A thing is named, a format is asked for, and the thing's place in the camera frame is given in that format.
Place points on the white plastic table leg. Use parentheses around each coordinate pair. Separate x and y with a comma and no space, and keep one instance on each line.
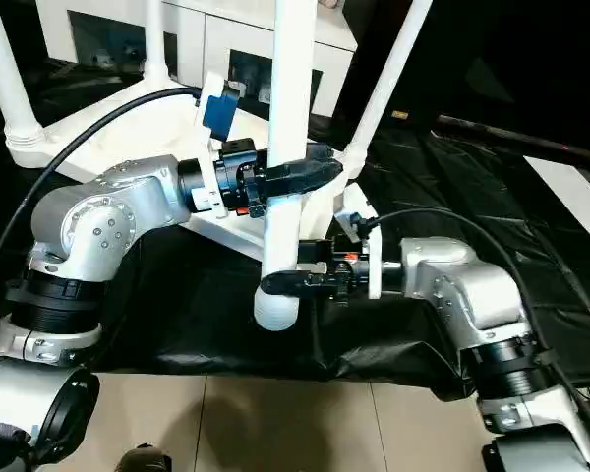
(7,74)
(292,98)
(156,39)
(388,83)

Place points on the white plastic table top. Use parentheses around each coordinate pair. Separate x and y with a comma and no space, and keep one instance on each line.
(152,128)

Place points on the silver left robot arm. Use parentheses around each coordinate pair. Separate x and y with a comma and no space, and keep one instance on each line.
(103,221)

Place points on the small beige label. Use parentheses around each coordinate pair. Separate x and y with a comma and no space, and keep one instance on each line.
(400,114)

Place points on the black shiny mat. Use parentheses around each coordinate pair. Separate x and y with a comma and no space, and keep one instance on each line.
(447,187)

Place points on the white sideboard cabinet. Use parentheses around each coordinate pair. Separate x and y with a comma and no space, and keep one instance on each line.
(201,29)

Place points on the long black bar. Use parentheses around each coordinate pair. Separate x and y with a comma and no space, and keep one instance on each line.
(521,137)

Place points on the brown rounded object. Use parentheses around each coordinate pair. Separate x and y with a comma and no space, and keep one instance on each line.
(145,459)

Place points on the white flat board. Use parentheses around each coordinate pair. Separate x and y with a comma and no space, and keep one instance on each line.
(570,196)

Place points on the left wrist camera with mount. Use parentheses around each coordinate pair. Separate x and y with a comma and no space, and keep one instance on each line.
(216,108)

